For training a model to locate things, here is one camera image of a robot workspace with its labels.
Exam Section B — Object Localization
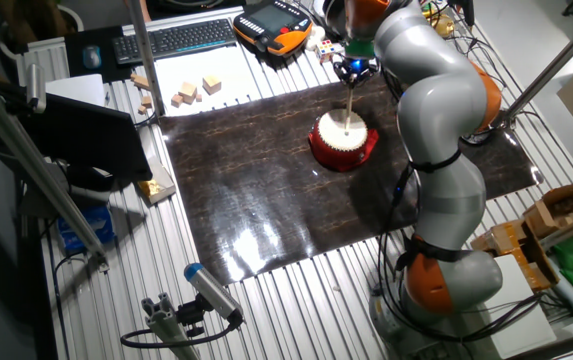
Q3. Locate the silver camera with blue cap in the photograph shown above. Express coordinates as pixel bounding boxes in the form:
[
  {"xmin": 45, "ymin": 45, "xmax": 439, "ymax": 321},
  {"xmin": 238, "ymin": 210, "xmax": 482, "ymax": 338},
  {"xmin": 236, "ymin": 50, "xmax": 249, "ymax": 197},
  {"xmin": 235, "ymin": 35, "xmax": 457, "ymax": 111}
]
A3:
[{"xmin": 183, "ymin": 262, "xmax": 245, "ymax": 326}]

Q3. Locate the open cardboard box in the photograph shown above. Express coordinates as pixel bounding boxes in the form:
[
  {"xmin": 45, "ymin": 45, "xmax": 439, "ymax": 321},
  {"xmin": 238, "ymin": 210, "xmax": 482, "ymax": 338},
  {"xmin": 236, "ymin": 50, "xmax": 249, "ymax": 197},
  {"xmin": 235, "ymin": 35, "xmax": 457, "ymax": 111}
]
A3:
[{"xmin": 522, "ymin": 179, "xmax": 573, "ymax": 239}]

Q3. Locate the blue computer mouse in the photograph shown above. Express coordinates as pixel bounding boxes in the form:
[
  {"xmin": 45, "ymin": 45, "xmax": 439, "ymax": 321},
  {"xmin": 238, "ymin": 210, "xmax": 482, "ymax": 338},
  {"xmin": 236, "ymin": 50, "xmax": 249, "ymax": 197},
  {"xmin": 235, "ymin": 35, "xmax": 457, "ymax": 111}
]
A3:
[{"xmin": 82, "ymin": 45, "xmax": 103, "ymax": 71}]

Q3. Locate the white round ball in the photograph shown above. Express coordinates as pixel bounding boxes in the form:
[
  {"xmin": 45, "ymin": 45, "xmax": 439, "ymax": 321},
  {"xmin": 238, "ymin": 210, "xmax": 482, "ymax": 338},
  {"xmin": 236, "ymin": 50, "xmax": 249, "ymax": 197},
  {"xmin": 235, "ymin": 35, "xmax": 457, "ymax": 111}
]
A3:
[{"xmin": 305, "ymin": 24, "xmax": 327, "ymax": 51}]

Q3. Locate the aluminium frame post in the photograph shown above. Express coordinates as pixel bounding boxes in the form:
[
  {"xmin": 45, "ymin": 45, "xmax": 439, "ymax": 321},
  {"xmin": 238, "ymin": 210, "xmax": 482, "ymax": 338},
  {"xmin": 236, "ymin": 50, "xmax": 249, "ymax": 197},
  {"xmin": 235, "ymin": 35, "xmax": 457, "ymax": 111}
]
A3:
[{"xmin": 126, "ymin": 0, "xmax": 166, "ymax": 117}]

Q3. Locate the black handheld tool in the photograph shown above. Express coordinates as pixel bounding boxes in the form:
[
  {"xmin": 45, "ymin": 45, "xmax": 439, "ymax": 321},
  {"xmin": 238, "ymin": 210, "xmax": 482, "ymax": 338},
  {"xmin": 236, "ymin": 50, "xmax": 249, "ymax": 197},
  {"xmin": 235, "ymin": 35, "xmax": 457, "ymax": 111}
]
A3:
[{"xmin": 448, "ymin": 0, "xmax": 477, "ymax": 27}]

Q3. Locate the light wooden drumstick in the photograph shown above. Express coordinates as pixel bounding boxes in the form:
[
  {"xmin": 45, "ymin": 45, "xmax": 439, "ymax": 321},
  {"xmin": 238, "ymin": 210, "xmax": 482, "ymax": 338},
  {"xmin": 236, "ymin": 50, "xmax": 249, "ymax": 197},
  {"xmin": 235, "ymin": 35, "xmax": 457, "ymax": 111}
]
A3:
[{"xmin": 344, "ymin": 85, "xmax": 355, "ymax": 137}]

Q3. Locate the black mouse pad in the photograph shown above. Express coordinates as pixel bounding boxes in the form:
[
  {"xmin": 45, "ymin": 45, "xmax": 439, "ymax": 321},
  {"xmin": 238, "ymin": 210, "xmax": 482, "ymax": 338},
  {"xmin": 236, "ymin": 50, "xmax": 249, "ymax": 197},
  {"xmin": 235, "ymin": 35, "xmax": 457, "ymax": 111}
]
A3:
[{"xmin": 64, "ymin": 25, "xmax": 135, "ymax": 84}]

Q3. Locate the brown taped cardboard box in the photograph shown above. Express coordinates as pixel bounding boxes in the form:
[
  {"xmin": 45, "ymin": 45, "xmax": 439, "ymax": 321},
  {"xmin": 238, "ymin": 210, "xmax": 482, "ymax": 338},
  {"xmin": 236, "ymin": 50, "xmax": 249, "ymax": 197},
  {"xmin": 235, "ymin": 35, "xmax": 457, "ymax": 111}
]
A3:
[{"xmin": 470, "ymin": 218, "xmax": 560, "ymax": 293}]

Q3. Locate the black stand base frame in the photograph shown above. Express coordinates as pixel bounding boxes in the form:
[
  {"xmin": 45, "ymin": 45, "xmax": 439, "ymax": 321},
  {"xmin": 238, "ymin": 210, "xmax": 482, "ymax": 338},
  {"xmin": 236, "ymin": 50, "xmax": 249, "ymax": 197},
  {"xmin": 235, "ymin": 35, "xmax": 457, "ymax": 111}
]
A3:
[{"xmin": 459, "ymin": 112, "xmax": 506, "ymax": 147}]

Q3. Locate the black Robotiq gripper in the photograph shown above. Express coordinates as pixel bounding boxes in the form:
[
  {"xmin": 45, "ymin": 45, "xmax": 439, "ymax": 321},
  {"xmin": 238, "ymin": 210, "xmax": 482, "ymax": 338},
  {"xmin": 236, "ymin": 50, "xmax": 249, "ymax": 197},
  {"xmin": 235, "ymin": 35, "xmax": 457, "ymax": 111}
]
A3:
[{"xmin": 333, "ymin": 54, "xmax": 381, "ymax": 92}]

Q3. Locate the black monitor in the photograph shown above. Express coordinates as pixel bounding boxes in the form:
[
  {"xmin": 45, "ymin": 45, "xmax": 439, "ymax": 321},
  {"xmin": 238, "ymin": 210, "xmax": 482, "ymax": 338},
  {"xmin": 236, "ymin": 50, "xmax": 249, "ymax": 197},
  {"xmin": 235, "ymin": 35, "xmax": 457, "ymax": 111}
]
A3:
[{"xmin": 20, "ymin": 92, "xmax": 154, "ymax": 184}]

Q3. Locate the long aluminium frame bar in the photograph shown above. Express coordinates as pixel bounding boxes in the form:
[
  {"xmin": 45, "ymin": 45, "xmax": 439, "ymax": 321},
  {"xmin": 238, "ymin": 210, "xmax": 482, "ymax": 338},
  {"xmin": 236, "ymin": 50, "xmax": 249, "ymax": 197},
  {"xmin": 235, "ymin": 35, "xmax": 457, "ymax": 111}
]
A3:
[{"xmin": 0, "ymin": 69, "xmax": 111, "ymax": 274}]

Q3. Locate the grey rolled sheet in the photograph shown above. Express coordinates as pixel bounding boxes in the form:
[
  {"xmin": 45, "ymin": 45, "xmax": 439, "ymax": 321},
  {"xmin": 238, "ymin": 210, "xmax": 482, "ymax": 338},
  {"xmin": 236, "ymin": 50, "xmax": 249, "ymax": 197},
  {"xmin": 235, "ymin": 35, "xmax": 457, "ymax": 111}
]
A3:
[{"xmin": 548, "ymin": 269, "xmax": 573, "ymax": 324}]

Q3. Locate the white paper sheet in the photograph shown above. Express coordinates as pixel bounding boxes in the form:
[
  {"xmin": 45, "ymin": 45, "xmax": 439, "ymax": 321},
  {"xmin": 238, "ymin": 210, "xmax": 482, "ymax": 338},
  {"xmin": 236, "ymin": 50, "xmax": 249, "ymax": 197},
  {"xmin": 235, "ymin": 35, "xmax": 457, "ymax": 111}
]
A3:
[{"xmin": 153, "ymin": 42, "xmax": 273, "ymax": 118}]

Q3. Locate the grey metal stand pole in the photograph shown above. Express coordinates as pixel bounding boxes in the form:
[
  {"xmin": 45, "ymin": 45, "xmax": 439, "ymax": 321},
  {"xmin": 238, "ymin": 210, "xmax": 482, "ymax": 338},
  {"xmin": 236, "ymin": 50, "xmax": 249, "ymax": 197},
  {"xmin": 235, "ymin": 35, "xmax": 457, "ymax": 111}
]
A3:
[{"xmin": 502, "ymin": 4, "xmax": 573, "ymax": 124}]

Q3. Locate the short aluminium extrusion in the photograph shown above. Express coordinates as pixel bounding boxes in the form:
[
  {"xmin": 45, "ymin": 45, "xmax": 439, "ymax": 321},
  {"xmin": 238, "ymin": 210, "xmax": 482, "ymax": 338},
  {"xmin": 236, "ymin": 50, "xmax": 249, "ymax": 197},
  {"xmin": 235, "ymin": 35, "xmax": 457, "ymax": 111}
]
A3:
[{"xmin": 140, "ymin": 292, "xmax": 202, "ymax": 360}]

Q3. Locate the black filament spool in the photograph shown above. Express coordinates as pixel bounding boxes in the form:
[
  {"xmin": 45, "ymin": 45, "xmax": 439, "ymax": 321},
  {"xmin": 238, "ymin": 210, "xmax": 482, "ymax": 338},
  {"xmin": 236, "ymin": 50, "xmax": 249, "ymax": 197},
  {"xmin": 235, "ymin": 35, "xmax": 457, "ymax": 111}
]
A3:
[{"xmin": 322, "ymin": 0, "xmax": 348, "ymax": 39}]

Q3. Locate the silver depth camera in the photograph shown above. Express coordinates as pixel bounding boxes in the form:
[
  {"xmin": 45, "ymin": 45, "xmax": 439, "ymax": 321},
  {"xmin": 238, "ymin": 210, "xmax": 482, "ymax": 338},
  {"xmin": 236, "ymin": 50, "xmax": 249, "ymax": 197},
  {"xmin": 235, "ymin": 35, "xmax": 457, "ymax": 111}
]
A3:
[{"xmin": 25, "ymin": 62, "xmax": 48, "ymax": 114}]

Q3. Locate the blue tissue pack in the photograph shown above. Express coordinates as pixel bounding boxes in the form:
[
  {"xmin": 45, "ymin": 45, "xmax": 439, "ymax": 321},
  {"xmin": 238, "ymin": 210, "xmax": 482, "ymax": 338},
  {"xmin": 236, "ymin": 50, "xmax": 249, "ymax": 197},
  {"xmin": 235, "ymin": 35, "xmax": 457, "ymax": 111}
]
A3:
[{"xmin": 56, "ymin": 204, "xmax": 116, "ymax": 255}]

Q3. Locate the Rubik's cube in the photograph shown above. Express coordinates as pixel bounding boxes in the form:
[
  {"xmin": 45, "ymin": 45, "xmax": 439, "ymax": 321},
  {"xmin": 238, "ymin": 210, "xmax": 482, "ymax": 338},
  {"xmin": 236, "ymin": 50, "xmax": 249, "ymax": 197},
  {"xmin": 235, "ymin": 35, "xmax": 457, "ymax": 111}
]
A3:
[{"xmin": 315, "ymin": 39, "xmax": 346, "ymax": 65}]

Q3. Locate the orange black teach pendant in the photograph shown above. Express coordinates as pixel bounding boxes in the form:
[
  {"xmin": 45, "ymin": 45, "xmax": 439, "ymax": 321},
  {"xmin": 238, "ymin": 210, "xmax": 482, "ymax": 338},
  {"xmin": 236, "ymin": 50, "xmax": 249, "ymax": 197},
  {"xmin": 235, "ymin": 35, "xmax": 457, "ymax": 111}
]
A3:
[{"xmin": 232, "ymin": 0, "xmax": 314, "ymax": 57}]

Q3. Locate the red drum with white skin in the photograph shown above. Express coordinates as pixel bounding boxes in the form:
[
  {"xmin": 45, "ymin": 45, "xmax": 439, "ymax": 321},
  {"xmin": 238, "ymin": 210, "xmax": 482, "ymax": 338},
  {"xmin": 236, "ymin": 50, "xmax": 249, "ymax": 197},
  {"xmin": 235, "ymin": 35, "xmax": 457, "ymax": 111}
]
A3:
[{"xmin": 307, "ymin": 108, "xmax": 380, "ymax": 173}]

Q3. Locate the flat wooden block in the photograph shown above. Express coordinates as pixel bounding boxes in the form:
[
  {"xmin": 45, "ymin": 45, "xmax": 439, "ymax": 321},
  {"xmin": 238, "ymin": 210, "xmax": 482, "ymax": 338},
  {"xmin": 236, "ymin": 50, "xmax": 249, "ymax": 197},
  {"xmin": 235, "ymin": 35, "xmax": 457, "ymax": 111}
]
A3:
[{"xmin": 130, "ymin": 73, "xmax": 152, "ymax": 92}]

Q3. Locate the black keyboard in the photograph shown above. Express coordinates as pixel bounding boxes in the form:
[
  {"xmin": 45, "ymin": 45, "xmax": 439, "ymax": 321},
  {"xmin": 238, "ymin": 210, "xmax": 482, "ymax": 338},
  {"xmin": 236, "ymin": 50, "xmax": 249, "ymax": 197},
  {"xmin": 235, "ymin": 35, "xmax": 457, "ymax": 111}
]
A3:
[{"xmin": 112, "ymin": 18, "xmax": 238, "ymax": 67}]

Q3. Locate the black camera cable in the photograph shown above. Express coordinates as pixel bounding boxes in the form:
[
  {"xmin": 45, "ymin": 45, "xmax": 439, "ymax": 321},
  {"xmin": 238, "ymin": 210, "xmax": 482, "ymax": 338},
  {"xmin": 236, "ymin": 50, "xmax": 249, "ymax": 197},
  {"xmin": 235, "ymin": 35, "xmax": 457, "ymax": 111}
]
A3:
[{"xmin": 119, "ymin": 309, "xmax": 245, "ymax": 350}]

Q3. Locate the white flat box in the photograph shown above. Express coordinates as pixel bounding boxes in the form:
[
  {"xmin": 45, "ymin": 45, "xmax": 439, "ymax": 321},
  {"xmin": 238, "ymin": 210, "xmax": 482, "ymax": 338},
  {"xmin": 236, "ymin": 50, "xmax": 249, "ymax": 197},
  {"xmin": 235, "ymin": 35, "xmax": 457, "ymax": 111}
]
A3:
[{"xmin": 480, "ymin": 253, "xmax": 559, "ymax": 359}]

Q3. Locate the small box with gold foil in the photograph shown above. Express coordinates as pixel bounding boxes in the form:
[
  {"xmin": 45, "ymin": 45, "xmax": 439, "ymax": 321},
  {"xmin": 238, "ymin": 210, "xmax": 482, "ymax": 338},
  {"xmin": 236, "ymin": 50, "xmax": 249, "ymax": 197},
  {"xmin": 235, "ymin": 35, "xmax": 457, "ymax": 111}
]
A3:
[{"xmin": 137, "ymin": 157, "xmax": 178, "ymax": 206}]

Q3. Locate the golden wrapped item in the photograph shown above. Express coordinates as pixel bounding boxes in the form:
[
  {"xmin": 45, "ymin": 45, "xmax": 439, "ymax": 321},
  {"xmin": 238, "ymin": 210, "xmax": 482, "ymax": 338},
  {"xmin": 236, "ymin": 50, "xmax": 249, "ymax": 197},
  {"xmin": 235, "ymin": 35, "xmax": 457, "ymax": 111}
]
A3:
[{"xmin": 428, "ymin": 13, "xmax": 456, "ymax": 41}]

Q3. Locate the dark marble pattern mat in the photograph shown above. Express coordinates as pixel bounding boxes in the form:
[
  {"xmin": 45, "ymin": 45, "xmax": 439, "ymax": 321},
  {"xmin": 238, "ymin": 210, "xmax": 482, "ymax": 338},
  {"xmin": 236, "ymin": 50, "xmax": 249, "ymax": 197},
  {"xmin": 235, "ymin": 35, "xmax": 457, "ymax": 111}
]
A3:
[{"xmin": 159, "ymin": 52, "xmax": 540, "ymax": 287}]

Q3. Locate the medium wooden block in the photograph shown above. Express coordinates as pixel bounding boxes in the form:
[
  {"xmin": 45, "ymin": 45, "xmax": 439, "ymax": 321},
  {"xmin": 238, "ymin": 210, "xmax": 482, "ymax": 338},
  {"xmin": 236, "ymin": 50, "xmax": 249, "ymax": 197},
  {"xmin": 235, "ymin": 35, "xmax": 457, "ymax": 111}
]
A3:
[{"xmin": 178, "ymin": 81, "xmax": 199, "ymax": 106}]

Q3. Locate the large wooden cube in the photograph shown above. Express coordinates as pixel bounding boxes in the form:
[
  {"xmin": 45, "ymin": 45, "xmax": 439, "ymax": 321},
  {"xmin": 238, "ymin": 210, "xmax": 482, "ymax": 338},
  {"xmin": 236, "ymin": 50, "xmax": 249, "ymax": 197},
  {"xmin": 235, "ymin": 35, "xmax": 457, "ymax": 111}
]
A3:
[{"xmin": 202, "ymin": 74, "xmax": 223, "ymax": 96}]

